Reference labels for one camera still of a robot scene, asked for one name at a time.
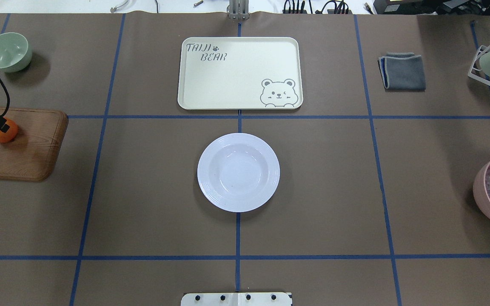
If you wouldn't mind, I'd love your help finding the cream bear tray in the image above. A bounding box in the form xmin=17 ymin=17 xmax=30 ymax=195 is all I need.
xmin=177 ymin=37 xmax=304 ymax=110

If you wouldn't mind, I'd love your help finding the folded grey cloth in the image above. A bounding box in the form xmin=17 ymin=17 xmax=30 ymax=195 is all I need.
xmin=378 ymin=52 xmax=426 ymax=91

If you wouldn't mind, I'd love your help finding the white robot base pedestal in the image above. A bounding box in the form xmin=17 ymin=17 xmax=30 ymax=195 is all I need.
xmin=180 ymin=292 xmax=293 ymax=306

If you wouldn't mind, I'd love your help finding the light green bowl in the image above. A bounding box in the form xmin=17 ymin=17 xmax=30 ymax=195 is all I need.
xmin=0 ymin=32 xmax=33 ymax=73

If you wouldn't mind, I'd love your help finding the white round plate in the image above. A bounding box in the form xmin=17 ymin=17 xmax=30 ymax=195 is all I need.
xmin=197 ymin=133 xmax=281 ymax=213

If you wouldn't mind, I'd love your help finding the orange mandarin fruit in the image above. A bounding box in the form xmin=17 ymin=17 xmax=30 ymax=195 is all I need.
xmin=0 ymin=117 xmax=19 ymax=143

